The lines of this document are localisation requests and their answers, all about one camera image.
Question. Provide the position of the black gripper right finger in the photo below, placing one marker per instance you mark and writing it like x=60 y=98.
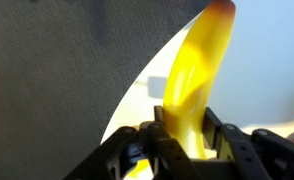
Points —
x=253 y=156

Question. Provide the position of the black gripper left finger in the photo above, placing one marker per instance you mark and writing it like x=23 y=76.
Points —
x=167 y=153

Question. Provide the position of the yellow banana toy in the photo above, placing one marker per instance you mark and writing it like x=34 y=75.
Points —
x=193 y=73

